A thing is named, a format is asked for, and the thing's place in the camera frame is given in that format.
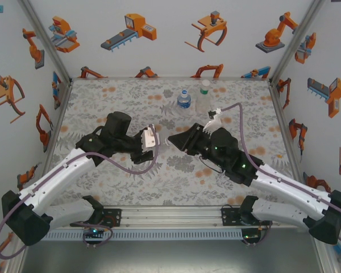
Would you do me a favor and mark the blue label plastic bottle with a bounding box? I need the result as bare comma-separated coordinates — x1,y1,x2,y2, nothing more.
177,88,193,110

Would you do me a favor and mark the green label clear bottle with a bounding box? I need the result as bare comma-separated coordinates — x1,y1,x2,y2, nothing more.
195,79,211,113

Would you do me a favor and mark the floral printed table mat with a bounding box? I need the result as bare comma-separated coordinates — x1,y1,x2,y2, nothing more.
47,78,302,206

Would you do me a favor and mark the grey metal panel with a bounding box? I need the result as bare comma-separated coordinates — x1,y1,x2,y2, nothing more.
16,240,322,273

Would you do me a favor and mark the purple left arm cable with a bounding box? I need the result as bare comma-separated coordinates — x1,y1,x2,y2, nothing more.
0,124,161,259

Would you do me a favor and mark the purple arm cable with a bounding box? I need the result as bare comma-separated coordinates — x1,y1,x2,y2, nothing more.
214,102,341,247
0,124,161,259

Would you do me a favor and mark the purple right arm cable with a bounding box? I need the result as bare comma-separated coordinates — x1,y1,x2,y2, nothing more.
214,102,341,247

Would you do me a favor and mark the aluminium side rail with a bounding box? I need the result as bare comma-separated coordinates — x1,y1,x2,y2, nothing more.
41,78,74,207
268,79,312,205

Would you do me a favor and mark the aluminium rail bed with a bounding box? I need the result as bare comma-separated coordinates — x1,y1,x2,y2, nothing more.
49,206,326,230

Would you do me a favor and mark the slotted grey cable duct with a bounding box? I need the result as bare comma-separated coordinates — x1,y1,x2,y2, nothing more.
47,229,243,241

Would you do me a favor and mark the aluminium corner post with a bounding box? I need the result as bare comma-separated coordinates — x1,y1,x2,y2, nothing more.
18,0,73,83
268,0,327,86

